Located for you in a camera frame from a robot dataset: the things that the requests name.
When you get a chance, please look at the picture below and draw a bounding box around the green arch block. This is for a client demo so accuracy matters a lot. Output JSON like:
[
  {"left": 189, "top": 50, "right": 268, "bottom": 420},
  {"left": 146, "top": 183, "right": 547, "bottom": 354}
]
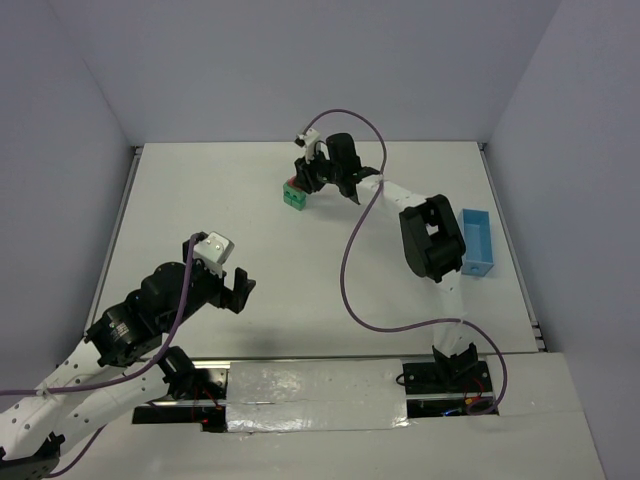
[
  {"left": 283, "top": 194, "right": 306, "bottom": 203},
  {"left": 283, "top": 182, "right": 307, "bottom": 201}
]

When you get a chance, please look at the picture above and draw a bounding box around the blue plastic bin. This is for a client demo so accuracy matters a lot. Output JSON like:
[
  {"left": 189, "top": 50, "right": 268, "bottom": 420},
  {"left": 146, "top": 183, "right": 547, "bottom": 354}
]
[{"left": 459, "top": 209, "right": 494, "bottom": 277}]

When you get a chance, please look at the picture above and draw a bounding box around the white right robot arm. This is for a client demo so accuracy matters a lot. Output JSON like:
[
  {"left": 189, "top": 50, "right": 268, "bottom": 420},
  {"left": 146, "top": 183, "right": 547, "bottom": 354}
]
[{"left": 286, "top": 128, "right": 466, "bottom": 333}]

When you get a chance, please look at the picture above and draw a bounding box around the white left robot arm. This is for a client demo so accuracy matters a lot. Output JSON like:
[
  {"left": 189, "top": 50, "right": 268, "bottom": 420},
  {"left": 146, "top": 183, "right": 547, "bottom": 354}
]
[{"left": 1, "top": 260, "right": 256, "bottom": 479}]

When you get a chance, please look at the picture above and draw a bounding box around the white front cover board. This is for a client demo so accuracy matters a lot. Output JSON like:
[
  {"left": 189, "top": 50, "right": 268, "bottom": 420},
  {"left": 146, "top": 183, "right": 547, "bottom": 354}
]
[{"left": 63, "top": 353, "right": 605, "bottom": 479}]

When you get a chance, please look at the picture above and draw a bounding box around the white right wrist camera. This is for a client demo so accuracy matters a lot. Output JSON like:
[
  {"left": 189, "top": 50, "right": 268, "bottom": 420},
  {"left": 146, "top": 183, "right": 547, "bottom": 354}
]
[{"left": 294, "top": 127, "right": 321, "bottom": 163}]

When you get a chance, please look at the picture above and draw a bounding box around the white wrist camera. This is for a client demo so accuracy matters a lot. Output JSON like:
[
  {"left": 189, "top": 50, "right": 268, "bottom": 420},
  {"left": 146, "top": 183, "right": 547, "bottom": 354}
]
[
  {"left": 294, "top": 127, "right": 321, "bottom": 163},
  {"left": 193, "top": 231, "right": 235, "bottom": 278}
]

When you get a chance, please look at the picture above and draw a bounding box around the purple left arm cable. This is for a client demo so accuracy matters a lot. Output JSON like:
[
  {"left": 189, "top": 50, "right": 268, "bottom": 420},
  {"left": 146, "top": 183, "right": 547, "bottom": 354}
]
[{"left": 0, "top": 232, "right": 206, "bottom": 476}]

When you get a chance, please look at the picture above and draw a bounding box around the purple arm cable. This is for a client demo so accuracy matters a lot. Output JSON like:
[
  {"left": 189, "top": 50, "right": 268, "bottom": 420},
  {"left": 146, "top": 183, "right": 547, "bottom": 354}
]
[
  {"left": 0, "top": 232, "right": 206, "bottom": 476},
  {"left": 299, "top": 108, "right": 509, "bottom": 416}
]

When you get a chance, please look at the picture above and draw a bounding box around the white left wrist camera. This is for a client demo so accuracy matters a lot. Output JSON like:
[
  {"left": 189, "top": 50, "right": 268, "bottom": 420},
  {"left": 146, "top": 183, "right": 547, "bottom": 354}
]
[{"left": 193, "top": 231, "right": 235, "bottom": 278}]

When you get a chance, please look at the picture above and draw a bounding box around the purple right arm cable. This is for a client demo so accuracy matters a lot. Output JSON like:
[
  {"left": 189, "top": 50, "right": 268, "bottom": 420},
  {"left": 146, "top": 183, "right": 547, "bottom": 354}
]
[{"left": 299, "top": 108, "right": 509, "bottom": 416}]

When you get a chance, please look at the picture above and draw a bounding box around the aluminium table edge rail right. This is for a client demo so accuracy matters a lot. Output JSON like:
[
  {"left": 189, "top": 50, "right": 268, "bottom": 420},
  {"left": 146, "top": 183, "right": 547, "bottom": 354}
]
[{"left": 477, "top": 141, "right": 546, "bottom": 351}]

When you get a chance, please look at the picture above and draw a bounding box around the aluminium table edge rail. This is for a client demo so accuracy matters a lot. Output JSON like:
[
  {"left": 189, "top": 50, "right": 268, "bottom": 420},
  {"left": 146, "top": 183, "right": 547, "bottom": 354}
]
[
  {"left": 79, "top": 146, "right": 144, "bottom": 349},
  {"left": 477, "top": 141, "right": 546, "bottom": 351}
]

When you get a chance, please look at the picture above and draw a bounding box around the aluminium table edge rail left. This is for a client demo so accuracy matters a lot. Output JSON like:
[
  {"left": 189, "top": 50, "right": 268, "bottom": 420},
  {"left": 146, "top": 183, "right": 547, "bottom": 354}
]
[{"left": 79, "top": 146, "right": 144, "bottom": 349}]

